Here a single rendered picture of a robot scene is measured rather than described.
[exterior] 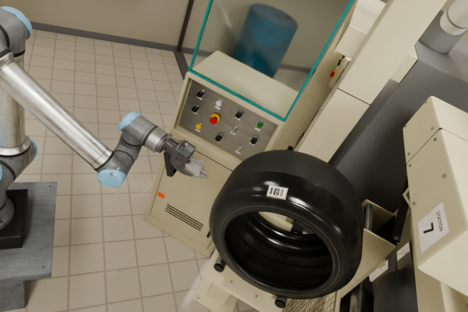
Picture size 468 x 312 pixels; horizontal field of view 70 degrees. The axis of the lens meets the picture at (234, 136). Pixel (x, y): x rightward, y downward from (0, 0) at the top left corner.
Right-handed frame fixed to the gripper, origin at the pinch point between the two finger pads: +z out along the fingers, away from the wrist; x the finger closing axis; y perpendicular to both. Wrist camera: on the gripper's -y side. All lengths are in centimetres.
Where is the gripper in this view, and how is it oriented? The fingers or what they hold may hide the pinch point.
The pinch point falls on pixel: (203, 176)
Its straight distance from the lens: 128.9
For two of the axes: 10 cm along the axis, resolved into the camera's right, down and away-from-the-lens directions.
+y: 4.3, -6.7, -6.1
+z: 8.3, 5.6, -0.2
